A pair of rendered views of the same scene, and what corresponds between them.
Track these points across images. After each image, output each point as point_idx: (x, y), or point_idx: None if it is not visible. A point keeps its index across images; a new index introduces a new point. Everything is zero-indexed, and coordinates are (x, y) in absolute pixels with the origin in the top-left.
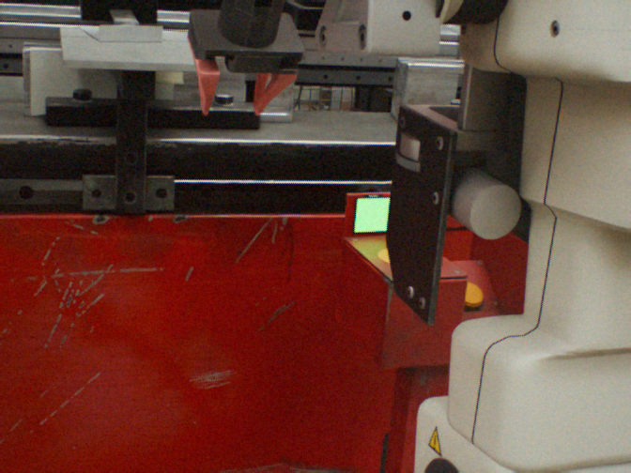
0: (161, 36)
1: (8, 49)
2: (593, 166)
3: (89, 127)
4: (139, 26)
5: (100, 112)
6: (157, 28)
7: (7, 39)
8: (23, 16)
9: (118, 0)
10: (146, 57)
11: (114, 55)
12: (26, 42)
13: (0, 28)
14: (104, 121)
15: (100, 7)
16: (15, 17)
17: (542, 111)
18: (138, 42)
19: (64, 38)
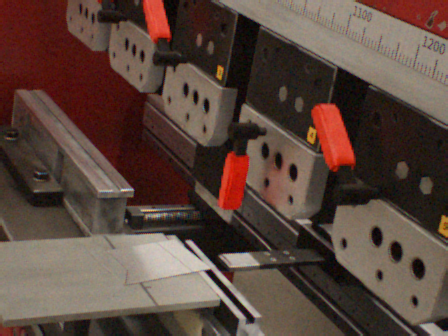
0: (124, 278)
1: (278, 245)
2: None
3: (111, 332)
4: (113, 258)
5: (119, 324)
6: (123, 269)
7: (280, 236)
8: (293, 221)
9: (320, 243)
10: (15, 281)
11: (10, 265)
12: (174, 236)
13: (277, 223)
14: (119, 335)
15: (308, 243)
16: (289, 219)
17: None
18: (110, 273)
19: (90, 238)
